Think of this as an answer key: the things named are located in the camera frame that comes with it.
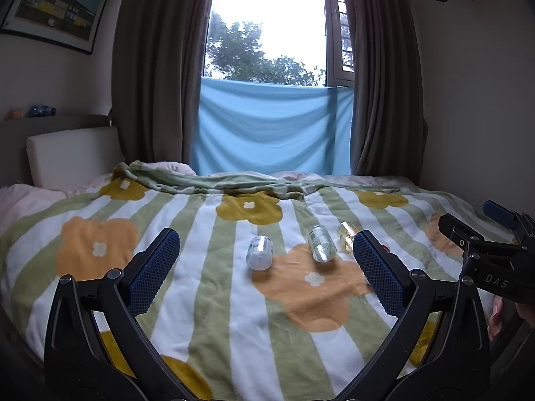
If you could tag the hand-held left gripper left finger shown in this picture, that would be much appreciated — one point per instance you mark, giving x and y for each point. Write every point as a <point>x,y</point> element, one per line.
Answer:
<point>155,270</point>

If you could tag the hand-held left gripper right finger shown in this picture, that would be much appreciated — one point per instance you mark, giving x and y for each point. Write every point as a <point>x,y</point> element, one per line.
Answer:
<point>378,276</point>

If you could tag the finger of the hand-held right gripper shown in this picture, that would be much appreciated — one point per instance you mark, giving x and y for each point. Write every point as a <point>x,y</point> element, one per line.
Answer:
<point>499,214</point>
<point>459,234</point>

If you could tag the clear red-tinted cup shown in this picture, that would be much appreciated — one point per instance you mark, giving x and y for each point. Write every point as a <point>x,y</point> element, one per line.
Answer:
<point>383,247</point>

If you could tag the clear yellow-tinted cup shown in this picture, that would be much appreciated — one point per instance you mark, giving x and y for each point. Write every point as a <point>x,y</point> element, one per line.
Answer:
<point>347,234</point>

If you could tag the person's right hand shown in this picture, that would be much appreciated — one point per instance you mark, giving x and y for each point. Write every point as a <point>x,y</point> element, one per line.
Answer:
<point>496,316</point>

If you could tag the clear silver-label small bottle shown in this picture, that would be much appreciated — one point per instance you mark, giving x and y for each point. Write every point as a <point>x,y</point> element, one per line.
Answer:
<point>321,244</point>

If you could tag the striped floral blanket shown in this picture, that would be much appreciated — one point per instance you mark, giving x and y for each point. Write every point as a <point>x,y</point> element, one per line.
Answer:
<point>234,300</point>

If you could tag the white frosted small bottle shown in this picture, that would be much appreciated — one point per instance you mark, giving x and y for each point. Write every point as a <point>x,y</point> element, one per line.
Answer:
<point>259,253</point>

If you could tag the white headboard cushion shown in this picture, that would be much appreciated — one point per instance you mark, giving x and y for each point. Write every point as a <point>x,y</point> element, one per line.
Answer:
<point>71,156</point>

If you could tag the brown curtain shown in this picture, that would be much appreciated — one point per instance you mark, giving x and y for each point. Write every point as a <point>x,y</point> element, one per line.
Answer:
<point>384,75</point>
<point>161,71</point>

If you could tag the grey headboard shelf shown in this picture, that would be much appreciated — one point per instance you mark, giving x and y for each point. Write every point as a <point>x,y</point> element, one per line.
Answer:
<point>54,122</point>

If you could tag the light blue cloth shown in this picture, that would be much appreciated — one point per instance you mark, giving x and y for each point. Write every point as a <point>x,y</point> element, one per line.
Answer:
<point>271,127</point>

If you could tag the small blue ornament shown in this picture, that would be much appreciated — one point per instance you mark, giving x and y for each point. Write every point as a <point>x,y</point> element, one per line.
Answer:
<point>41,110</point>

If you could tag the small orange ornament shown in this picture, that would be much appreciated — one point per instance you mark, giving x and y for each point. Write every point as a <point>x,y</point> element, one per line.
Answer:
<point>16,113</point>

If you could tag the green tree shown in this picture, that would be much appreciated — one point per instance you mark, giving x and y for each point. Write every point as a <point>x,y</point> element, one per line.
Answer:
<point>259,56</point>

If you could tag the window frame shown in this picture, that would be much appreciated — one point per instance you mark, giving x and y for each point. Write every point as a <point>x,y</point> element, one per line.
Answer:
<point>339,25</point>

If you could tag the framed wall picture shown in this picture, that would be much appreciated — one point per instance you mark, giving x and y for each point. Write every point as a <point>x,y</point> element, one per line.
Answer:
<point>56,6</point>

